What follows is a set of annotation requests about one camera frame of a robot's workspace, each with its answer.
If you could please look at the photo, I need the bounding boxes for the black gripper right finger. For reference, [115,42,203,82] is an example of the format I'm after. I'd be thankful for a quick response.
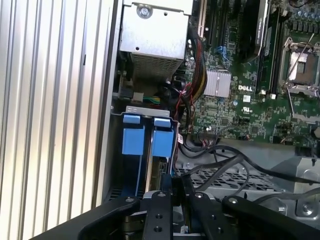
[181,174,320,240]

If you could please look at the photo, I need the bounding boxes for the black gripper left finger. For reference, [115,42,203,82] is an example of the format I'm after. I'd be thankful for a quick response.
[31,174,175,240]

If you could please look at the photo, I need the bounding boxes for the round black disk wire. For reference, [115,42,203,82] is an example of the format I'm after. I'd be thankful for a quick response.
[172,152,252,199]

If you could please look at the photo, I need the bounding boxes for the hard disk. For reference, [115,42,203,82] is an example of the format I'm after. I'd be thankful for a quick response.
[149,116,181,196]

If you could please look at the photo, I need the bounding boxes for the blue disk carrier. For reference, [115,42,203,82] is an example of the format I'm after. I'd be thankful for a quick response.
[121,113,147,193]

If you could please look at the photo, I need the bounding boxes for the silver metal disk bay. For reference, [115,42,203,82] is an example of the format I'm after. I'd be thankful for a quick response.
[109,104,181,201]

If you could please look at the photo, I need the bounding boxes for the black RAM slot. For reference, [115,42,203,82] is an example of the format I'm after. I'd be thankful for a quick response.
[270,9,281,95]

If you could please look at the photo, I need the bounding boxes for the black expansion slot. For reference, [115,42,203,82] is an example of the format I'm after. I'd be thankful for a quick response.
[206,0,219,46]

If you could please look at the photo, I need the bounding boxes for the beige expansion slot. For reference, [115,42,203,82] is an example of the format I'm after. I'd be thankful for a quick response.
[197,0,205,37]

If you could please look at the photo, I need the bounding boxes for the grey metal PC case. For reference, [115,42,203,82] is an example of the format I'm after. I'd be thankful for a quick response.
[99,0,320,240]

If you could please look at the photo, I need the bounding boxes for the black header connector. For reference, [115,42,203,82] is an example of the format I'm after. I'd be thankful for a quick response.
[205,126,221,138]

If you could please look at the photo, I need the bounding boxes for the green Dell motherboard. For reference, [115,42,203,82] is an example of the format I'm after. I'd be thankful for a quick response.
[174,0,320,152]

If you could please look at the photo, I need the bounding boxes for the small white plug connector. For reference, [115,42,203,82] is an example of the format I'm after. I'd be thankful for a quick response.
[133,91,145,104]

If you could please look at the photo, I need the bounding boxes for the silver finned heatsink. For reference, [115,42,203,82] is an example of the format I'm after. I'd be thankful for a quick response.
[203,69,232,99]

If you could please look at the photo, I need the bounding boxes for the CPU socket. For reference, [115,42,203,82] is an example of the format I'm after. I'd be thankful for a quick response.
[278,36,320,99]

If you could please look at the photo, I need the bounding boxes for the thin metal locking lever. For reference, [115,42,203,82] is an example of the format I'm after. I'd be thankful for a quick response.
[289,32,316,75]

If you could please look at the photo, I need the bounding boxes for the green RAM stick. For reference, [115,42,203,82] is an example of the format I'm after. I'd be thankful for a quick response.
[259,9,272,85]

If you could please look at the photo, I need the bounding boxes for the silver perforated metal box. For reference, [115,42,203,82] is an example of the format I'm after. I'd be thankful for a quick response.
[119,0,194,76]

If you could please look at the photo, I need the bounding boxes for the black graphics card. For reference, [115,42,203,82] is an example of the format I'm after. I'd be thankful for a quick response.
[237,0,267,62]

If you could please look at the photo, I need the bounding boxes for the green yellow wires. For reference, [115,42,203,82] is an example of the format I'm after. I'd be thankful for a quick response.
[143,95,161,105]

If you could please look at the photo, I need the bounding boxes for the twisted red black wires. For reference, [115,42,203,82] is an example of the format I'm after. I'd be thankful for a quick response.
[174,83,199,132]

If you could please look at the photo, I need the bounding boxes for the silver socket cover frame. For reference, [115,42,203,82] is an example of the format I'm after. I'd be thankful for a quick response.
[286,83,320,125]

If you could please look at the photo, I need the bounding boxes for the braided yellow red cable bundle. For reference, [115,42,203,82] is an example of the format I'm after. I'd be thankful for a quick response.
[188,26,209,101]

